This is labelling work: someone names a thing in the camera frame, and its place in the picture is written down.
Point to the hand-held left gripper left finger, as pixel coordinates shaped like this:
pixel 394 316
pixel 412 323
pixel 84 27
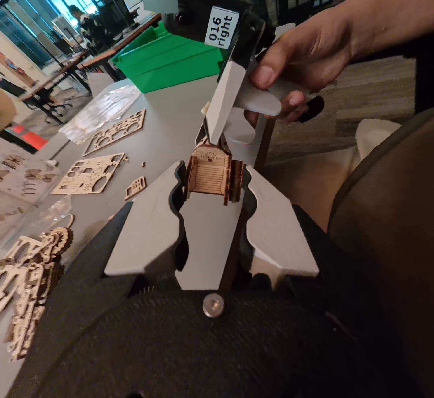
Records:
pixel 142 235

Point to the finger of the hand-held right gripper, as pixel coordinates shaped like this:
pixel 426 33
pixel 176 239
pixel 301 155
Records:
pixel 225 99
pixel 201 137

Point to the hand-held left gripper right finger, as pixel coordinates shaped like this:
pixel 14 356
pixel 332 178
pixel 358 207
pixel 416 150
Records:
pixel 278 235

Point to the small wooden model seat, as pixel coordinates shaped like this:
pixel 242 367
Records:
pixel 206 177

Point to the grey desk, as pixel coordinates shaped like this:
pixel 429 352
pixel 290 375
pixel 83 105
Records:
pixel 162 127

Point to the person's right hand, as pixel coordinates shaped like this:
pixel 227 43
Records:
pixel 305 59

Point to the small wooden grid card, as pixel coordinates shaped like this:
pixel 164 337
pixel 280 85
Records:
pixel 142 184

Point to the person's beige trousers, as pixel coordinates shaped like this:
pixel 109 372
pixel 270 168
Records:
pixel 305 184

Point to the wooden sheet with round cutouts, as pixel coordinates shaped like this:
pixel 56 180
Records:
pixel 139 123

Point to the plastic storage bin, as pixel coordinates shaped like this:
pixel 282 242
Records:
pixel 162 66

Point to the curved wooden piece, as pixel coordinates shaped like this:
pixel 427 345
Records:
pixel 72 220

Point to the wooden sheet with rectangular cutouts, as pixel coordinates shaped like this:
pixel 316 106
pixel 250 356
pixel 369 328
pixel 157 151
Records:
pixel 112 167

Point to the large wooden model assembly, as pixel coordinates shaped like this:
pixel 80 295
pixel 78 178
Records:
pixel 56 240

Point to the clear plastic bag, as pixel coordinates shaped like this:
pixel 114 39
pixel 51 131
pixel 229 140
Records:
pixel 101 110

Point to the printed instruction booklet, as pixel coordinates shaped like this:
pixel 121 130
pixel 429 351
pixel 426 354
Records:
pixel 20 181

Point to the brown cardboard box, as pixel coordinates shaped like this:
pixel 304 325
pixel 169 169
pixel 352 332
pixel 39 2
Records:
pixel 6 110

